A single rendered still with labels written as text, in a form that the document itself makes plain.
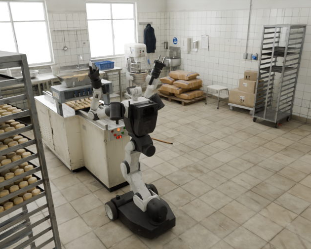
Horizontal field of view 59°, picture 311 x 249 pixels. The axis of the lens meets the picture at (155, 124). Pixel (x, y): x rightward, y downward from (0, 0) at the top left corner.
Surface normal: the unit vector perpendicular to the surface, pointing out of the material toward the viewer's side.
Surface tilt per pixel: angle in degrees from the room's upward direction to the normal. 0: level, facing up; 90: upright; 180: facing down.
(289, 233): 0
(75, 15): 90
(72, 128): 90
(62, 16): 90
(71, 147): 90
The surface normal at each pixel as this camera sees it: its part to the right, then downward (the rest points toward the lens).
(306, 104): -0.78, 0.24
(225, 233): -0.02, -0.93
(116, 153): 0.61, 0.28
